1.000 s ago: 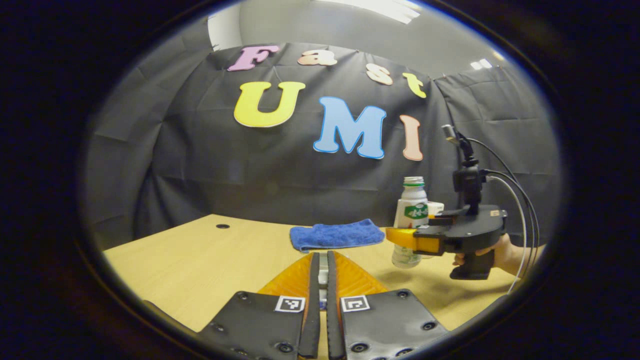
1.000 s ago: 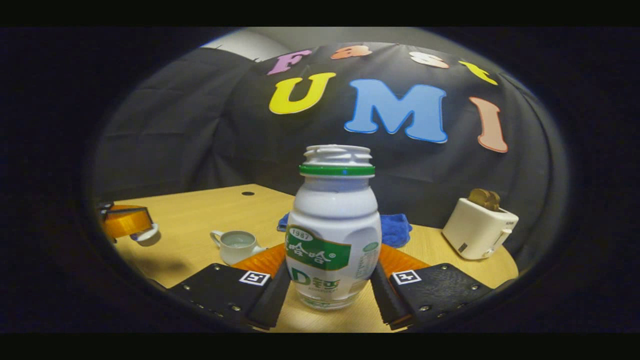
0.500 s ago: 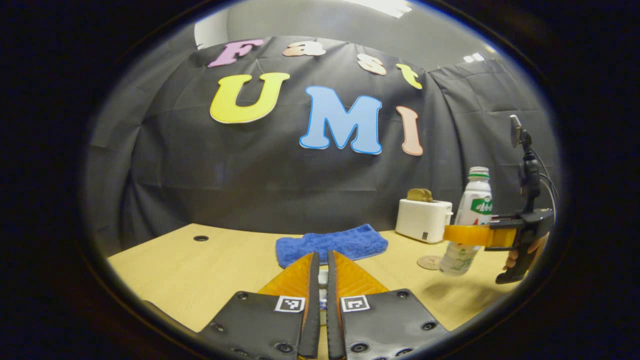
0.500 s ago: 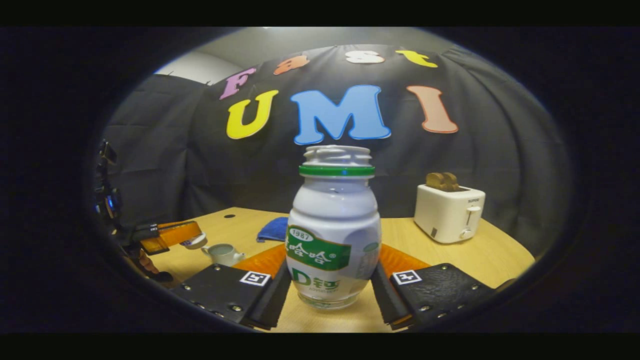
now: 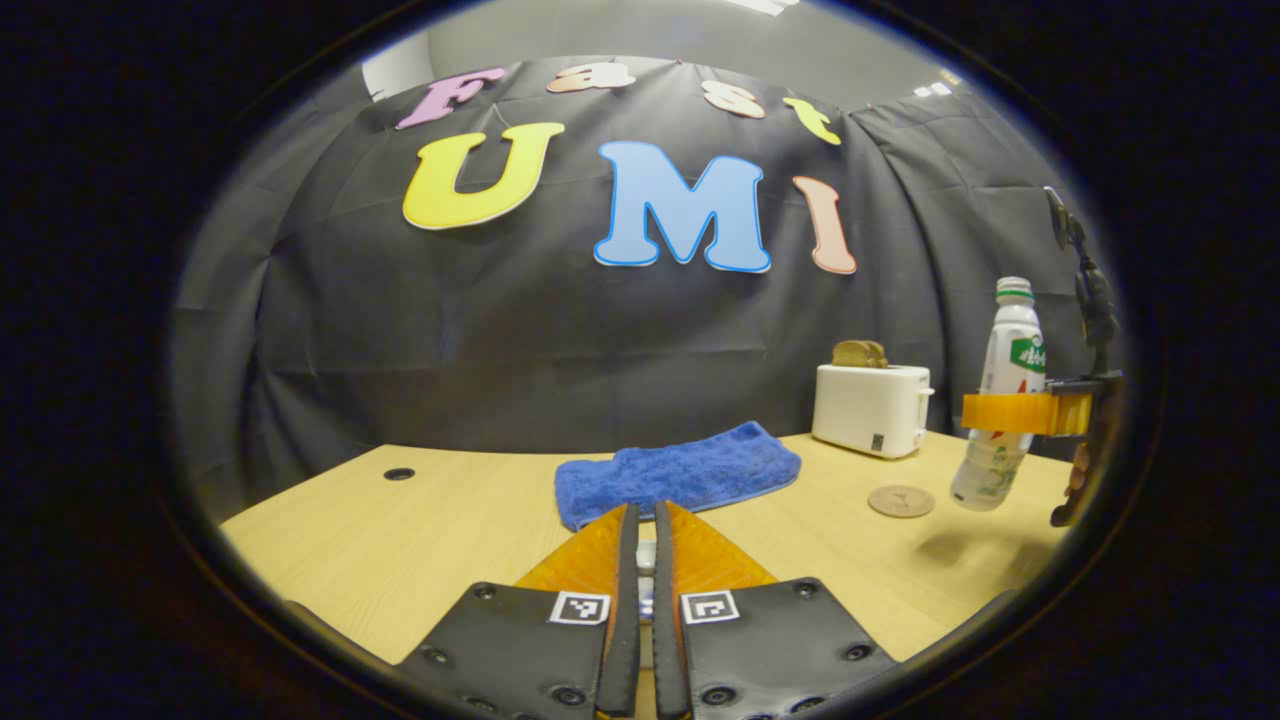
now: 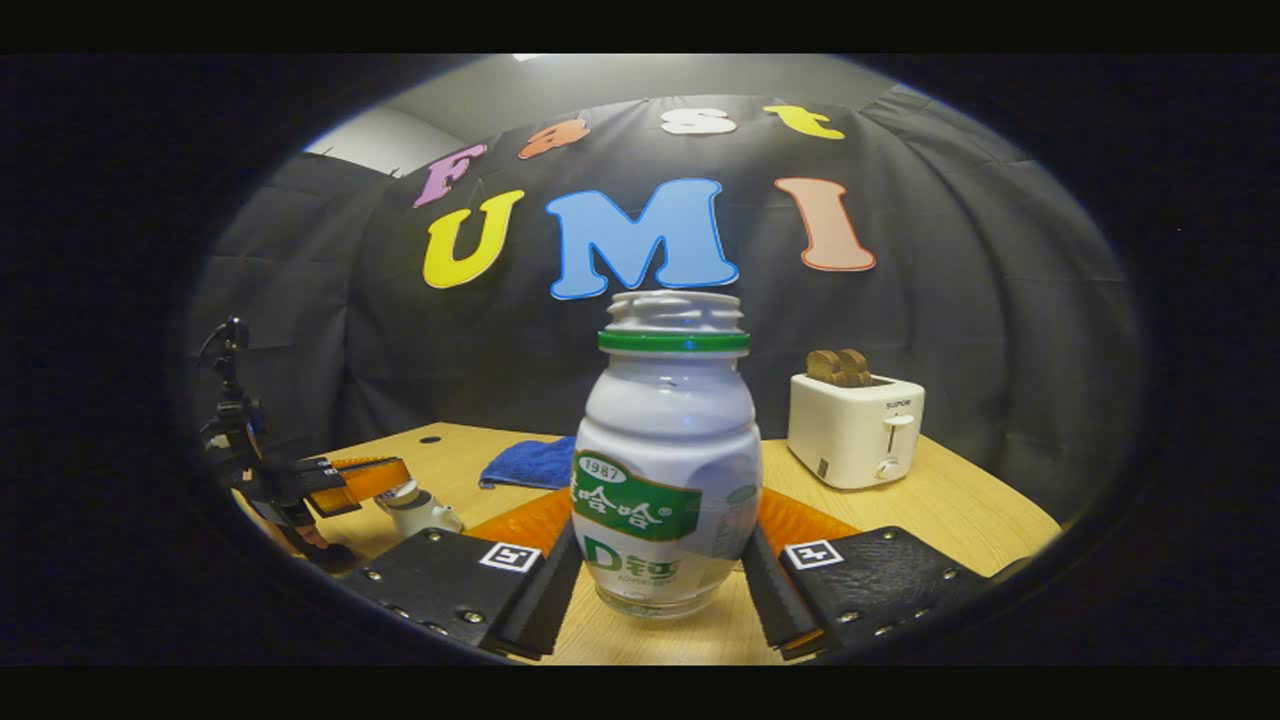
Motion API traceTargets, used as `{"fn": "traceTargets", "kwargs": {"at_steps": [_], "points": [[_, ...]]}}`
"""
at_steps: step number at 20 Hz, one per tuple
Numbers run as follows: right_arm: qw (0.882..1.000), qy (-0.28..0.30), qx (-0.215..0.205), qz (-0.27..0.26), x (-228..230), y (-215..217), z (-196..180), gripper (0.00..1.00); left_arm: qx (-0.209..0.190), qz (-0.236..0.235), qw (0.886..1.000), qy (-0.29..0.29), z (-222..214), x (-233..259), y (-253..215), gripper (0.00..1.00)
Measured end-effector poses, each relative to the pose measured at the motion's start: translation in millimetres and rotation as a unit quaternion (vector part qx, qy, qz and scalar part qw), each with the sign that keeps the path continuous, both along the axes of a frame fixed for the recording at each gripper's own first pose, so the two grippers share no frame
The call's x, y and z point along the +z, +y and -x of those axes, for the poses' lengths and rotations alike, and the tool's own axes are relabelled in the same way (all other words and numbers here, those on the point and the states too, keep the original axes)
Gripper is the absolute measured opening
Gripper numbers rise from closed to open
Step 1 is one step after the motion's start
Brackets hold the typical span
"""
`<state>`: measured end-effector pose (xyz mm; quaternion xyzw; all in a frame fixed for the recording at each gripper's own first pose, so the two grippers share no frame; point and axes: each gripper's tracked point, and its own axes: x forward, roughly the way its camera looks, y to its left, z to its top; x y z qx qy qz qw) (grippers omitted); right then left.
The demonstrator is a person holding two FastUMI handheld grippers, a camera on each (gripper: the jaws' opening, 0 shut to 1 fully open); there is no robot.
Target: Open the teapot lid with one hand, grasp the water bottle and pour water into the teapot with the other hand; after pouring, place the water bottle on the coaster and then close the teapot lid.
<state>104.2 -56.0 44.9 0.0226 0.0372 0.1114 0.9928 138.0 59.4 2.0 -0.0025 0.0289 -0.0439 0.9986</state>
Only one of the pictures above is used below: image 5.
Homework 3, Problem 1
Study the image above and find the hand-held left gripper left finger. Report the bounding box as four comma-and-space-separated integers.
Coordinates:
395, 503, 642, 720

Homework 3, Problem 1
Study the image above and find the black backdrop cloth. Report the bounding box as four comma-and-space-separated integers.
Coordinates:
170, 55, 1101, 501

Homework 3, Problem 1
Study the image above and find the round wooden coaster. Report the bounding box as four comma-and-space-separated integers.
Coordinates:
867, 485, 937, 519

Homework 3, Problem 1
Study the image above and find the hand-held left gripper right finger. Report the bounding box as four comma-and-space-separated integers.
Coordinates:
653, 500, 901, 720

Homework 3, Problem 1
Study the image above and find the blue towel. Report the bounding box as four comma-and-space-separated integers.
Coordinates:
555, 420, 803, 533

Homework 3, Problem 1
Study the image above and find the white toaster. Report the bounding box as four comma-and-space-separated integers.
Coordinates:
812, 363, 936, 460

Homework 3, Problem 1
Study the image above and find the white water bottle green label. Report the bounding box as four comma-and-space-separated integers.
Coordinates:
950, 277, 1048, 513

